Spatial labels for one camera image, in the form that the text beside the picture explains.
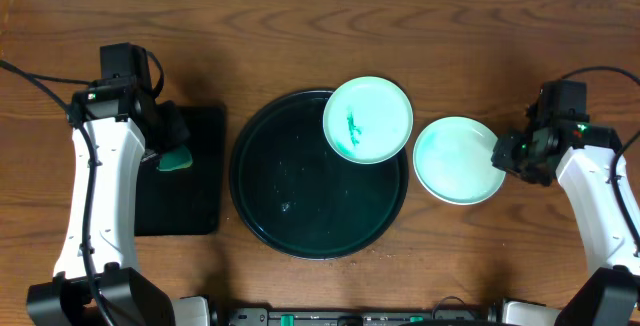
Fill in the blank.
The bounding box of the green scouring sponge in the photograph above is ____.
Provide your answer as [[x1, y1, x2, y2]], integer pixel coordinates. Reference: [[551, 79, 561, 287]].
[[157, 145, 193, 172]]

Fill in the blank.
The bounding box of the mint green plate front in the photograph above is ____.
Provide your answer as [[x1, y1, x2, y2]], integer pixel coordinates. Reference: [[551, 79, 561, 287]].
[[413, 116, 506, 205]]

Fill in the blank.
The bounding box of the mint green plate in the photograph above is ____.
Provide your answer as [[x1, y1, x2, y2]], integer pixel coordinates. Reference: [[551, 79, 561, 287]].
[[322, 76, 413, 164], [413, 116, 506, 205]]

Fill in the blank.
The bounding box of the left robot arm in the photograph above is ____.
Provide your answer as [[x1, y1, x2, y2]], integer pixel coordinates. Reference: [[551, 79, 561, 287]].
[[27, 76, 212, 325]]

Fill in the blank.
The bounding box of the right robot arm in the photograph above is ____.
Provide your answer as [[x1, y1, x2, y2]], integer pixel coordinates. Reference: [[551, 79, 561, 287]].
[[492, 122, 639, 326]]

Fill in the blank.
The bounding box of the black rectangular tray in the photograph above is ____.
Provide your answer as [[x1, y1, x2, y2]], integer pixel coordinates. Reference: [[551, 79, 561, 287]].
[[134, 106, 226, 236]]

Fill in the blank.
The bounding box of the round black tray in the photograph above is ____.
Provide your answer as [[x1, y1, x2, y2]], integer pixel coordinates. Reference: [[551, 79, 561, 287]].
[[229, 89, 409, 260]]

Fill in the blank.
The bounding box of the brown side panel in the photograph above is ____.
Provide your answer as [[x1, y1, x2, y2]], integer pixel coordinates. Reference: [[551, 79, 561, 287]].
[[0, 0, 17, 35]]

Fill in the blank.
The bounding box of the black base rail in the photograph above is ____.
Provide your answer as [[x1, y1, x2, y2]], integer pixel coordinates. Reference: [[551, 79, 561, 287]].
[[219, 296, 501, 326]]

